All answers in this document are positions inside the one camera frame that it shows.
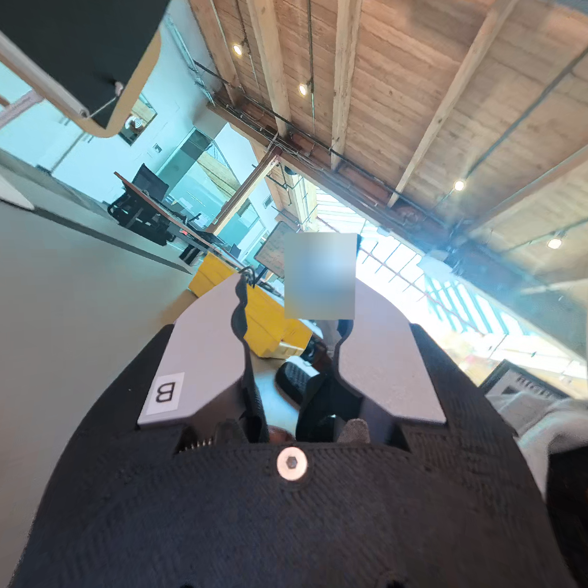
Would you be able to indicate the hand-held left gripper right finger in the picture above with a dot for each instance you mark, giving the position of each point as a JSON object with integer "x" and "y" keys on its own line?
{"x": 390, "y": 367}

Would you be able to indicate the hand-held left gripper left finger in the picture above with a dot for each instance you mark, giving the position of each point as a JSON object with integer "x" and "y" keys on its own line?
{"x": 202, "y": 358}

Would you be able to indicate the yellow plastic bin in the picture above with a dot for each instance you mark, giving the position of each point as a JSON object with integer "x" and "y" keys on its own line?
{"x": 271, "y": 321}
{"x": 213, "y": 275}

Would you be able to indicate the grey vented device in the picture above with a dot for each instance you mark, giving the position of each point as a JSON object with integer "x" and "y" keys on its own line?
{"x": 519, "y": 383}

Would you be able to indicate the wooden office desk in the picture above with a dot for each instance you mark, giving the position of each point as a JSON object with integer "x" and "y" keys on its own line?
{"x": 174, "y": 213}

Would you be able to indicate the black office chair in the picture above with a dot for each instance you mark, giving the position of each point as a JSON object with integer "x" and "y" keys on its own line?
{"x": 138, "y": 206}

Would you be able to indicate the person's grey hoodie torso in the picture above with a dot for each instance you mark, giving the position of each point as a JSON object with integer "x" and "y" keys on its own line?
{"x": 551, "y": 427}

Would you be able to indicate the black panel white rim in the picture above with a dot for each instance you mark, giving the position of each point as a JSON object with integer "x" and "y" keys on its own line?
{"x": 82, "y": 46}

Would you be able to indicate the framed wall picture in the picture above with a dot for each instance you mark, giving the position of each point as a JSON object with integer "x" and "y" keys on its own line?
{"x": 138, "y": 121}

